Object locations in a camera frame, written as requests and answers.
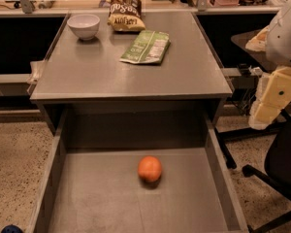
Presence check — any blue ball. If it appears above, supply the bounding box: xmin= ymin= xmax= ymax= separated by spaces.
xmin=1 ymin=224 xmax=23 ymax=233

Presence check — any white ceramic bowl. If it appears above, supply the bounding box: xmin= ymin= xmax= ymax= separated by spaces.
xmin=67 ymin=14 xmax=100 ymax=40

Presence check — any brown and yellow chip bag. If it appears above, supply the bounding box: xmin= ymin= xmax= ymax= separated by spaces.
xmin=108 ymin=0 xmax=146 ymax=32

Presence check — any black office chair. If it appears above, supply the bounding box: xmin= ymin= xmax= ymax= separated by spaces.
xmin=242 ymin=117 xmax=291 ymax=233

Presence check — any grey counter cabinet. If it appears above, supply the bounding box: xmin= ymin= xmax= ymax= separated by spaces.
xmin=29 ymin=10 xmax=234 ymax=136

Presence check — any open grey top drawer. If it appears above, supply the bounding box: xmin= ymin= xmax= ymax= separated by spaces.
xmin=26 ymin=109 xmax=247 ymax=233

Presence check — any orange fruit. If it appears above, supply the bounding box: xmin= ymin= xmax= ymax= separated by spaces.
xmin=138 ymin=156 xmax=162 ymax=183

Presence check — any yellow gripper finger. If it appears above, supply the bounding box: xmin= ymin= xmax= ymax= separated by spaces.
xmin=261 ymin=67 xmax=291 ymax=110
xmin=248 ymin=100 xmax=281 ymax=130

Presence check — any dark round side table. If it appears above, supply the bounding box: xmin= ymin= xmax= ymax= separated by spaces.
xmin=231 ymin=29 xmax=276 ymax=73

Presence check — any green snack bag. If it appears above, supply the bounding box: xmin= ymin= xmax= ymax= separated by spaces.
xmin=120 ymin=30 xmax=170 ymax=64

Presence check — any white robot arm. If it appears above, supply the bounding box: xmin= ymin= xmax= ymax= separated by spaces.
xmin=245 ymin=0 xmax=291 ymax=130

